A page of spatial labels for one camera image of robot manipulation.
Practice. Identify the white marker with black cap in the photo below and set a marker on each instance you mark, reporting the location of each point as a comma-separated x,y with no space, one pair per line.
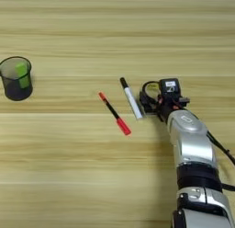
131,100

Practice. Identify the black mesh pen cup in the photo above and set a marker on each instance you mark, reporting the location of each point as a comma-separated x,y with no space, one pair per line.
13,90

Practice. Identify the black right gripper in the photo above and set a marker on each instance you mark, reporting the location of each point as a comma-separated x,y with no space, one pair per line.
168,107

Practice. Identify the black marker with red cap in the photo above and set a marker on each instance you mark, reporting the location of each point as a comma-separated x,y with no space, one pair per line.
113,112

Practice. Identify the green eraser block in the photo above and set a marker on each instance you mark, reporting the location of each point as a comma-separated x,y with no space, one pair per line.
22,74

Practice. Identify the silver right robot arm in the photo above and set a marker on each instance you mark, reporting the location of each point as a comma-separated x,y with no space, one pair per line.
192,145

